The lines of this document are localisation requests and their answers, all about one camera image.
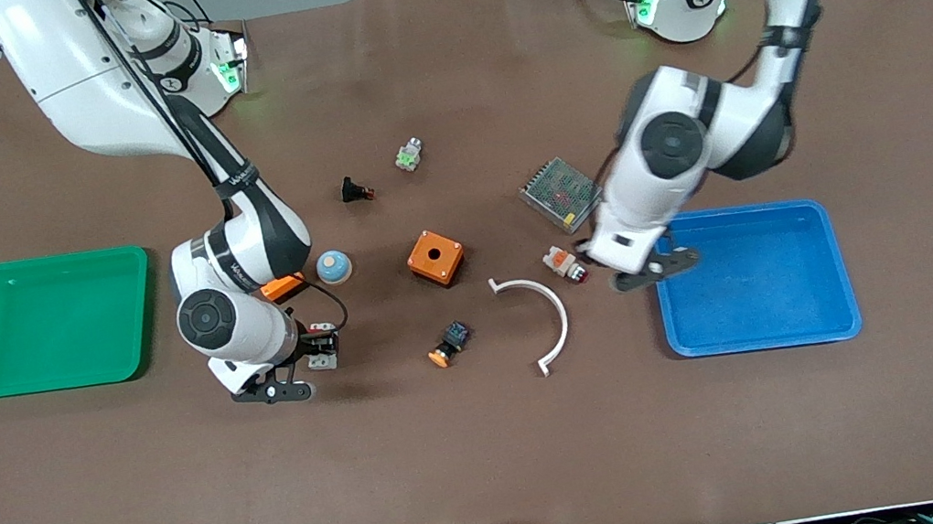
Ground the brown table mat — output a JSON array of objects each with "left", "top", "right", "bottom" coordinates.
[{"left": 0, "top": 0, "right": 933, "bottom": 524}]

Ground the black right base cable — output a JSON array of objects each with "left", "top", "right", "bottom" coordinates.
[{"left": 170, "top": 0, "right": 215, "bottom": 34}]

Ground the green plastic tray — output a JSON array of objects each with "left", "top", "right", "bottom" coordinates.
[{"left": 0, "top": 241, "right": 167, "bottom": 401}]

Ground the orange headed black push button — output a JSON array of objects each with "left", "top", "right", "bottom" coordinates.
[{"left": 424, "top": 318, "right": 476, "bottom": 371}]

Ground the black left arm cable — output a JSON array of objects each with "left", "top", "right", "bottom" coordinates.
[{"left": 714, "top": 16, "right": 828, "bottom": 88}]

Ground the large white curved bracket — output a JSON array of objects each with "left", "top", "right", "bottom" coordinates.
[{"left": 487, "top": 267, "right": 577, "bottom": 384}]

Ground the metal mesh power supply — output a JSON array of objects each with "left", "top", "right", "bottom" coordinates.
[{"left": 515, "top": 151, "right": 609, "bottom": 241}]

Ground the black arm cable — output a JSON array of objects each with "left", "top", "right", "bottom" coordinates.
[
  {"left": 714, "top": 16, "right": 828, "bottom": 88},
  {"left": 71, "top": 0, "right": 350, "bottom": 362}
]

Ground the blue dome buzzer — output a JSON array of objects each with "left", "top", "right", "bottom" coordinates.
[{"left": 314, "top": 247, "right": 356, "bottom": 289}]

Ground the white red circuit breaker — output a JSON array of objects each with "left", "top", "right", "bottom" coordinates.
[{"left": 300, "top": 320, "right": 344, "bottom": 375}]

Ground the orange white indicator lamp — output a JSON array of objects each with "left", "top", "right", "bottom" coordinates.
[{"left": 541, "top": 241, "right": 592, "bottom": 290}]

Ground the green white selector switch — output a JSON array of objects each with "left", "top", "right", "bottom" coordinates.
[{"left": 392, "top": 135, "right": 426, "bottom": 175}]

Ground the blue plastic tray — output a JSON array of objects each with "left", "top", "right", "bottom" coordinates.
[{"left": 643, "top": 187, "right": 865, "bottom": 367}]

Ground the black red push button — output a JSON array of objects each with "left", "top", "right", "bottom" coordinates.
[{"left": 338, "top": 173, "right": 378, "bottom": 206}]

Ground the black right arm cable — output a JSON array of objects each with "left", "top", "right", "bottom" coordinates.
[{"left": 71, "top": 0, "right": 350, "bottom": 362}]

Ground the orange button box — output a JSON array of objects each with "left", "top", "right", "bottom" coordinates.
[
  {"left": 259, "top": 270, "right": 312, "bottom": 308},
  {"left": 402, "top": 224, "right": 471, "bottom": 294}
]

